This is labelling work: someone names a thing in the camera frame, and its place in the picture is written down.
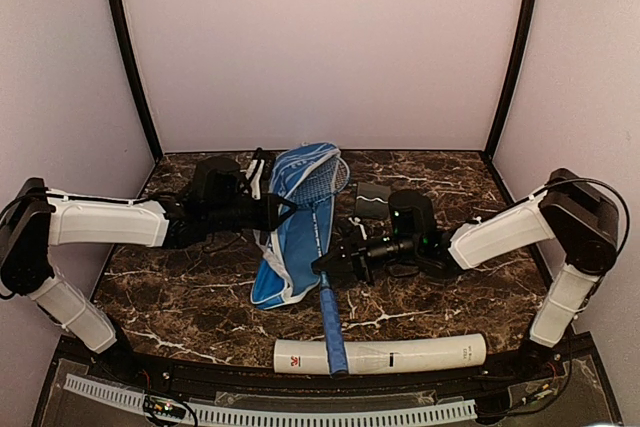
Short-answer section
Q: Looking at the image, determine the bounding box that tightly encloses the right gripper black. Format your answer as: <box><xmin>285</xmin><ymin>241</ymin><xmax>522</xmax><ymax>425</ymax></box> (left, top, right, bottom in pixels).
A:
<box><xmin>312</xmin><ymin>224</ymin><xmax>421</xmax><ymax>286</ymax></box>

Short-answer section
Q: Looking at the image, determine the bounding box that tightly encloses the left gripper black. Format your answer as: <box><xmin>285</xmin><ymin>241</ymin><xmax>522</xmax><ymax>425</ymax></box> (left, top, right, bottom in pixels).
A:
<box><xmin>207</xmin><ymin>192</ymin><xmax>298</xmax><ymax>233</ymax></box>

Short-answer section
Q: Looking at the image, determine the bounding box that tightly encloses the grey tube cap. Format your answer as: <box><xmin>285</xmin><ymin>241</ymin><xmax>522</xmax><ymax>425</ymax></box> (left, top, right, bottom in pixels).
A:
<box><xmin>354</xmin><ymin>183</ymin><xmax>391</xmax><ymax>220</ymax></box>

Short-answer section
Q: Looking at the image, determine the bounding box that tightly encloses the blue racket cover bag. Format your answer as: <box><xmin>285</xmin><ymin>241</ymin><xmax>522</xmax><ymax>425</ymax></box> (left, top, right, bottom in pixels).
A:
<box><xmin>250</xmin><ymin>142</ymin><xmax>350</xmax><ymax>310</ymax></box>

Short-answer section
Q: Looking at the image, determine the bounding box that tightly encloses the blue badminton racket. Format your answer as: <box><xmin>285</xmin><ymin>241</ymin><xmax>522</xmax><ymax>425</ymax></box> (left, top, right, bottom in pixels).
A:
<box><xmin>292</xmin><ymin>156</ymin><xmax>349</xmax><ymax>379</ymax></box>

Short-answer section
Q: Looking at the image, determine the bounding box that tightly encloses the white shuttlecock tube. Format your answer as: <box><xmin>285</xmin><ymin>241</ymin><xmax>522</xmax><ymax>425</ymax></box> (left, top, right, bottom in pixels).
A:
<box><xmin>273</xmin><ymin>333</ymin><xmax>487</xmax><ymax>375</ymax></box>

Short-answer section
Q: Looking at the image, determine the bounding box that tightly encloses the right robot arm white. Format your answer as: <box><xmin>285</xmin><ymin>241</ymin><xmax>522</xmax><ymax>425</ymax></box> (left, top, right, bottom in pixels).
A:
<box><xmin>312</xmin><ymin>168</ymin><xmax>631</xmax><ymax>381</ymax></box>

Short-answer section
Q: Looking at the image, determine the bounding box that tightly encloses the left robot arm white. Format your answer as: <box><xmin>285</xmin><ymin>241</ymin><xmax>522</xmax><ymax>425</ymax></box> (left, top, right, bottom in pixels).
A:
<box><xmin>1</xmin><ymin>150</ymin><xmax>297</xmax><ymax>383</ymax></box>

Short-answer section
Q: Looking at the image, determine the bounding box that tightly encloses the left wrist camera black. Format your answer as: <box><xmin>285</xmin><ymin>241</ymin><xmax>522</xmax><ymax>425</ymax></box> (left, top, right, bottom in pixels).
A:
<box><xmin>190</xmin><ymin>156</ymin><xmax>240</xmax><ymax>205</ymax></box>

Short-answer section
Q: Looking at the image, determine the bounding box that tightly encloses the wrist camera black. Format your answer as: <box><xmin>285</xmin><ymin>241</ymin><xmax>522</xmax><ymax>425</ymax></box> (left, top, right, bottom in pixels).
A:
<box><xmin>190</xmin><ymin>156</ymin><xmax>240</xmax><ymax>205</ymax></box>
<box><xmin>388</xmin><ymin>189</ymin><xmax>436</xmax><ymax>237</ymax></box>

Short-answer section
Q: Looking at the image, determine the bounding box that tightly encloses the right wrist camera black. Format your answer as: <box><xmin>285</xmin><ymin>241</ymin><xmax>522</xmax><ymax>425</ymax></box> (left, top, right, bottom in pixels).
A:
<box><xmin>388</xmin><ymin>189</ymin><xmax>436</xmax><ymax>237</ymax></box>

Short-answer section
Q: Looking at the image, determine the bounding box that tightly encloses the white slotted cable duct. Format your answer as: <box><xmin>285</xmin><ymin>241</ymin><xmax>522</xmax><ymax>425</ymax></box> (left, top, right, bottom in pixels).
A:
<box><xmin>63</xmin><ymin>374</ymin><xmax>477</xmax><ymax>426</ymax></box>

